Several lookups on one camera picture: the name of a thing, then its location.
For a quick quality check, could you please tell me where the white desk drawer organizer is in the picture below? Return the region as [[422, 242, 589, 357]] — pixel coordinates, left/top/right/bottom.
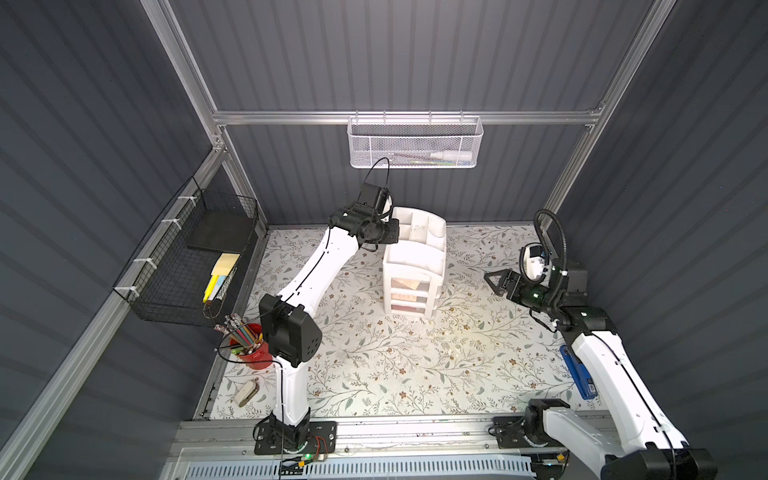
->
[[383, 207, 447, 318]]

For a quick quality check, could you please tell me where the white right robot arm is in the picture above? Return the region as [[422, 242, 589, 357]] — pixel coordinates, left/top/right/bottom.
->
[[484, 269, 718, 479]]

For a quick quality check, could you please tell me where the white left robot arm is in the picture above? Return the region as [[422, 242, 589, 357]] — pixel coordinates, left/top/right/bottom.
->
[[259, 198, 398, 428]]

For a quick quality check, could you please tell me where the blue stapler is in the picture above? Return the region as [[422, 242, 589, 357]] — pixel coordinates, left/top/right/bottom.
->
[[559, 345, 598, 400]]

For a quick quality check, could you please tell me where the white marker in basket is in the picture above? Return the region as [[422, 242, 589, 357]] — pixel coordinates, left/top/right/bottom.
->
[[430, 150, 474, 165]]

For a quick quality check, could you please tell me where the black notebook in basket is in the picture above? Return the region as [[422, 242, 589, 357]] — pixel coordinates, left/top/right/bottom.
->
[[186, 211, 253, 254]]

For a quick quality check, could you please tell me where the yellow sticky notes pad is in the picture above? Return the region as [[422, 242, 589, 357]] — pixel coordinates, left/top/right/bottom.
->
[[211, 253, 240, 276]]

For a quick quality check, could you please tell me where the red pencil cup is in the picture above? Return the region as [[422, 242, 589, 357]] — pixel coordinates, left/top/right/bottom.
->
[[229, 323, 272, 370]]

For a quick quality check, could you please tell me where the beige eraser block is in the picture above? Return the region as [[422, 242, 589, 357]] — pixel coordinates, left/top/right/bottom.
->
[[233, 379, 260, 408]]

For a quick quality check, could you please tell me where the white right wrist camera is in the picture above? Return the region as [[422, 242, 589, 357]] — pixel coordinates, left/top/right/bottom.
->
[[519, 243, 549, 284]]

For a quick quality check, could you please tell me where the black right camera cable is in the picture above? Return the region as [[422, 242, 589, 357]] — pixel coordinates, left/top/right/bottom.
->
[[533, 208, 569, 289]]

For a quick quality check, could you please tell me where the white wire mesh basket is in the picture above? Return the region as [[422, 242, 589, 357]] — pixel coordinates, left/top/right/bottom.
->
[[347, 114, 484, 169]]

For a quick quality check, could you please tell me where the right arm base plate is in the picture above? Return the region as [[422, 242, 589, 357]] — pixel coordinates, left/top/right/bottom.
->
[[487, 415, 565, 450]]

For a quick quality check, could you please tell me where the black wire wall basket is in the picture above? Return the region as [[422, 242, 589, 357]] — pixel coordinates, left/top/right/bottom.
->
[[114, 180, 260, 327]]

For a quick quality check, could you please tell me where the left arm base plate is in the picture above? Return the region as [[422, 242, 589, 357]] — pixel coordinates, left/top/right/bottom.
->
[[253, 415, 338, 455]]

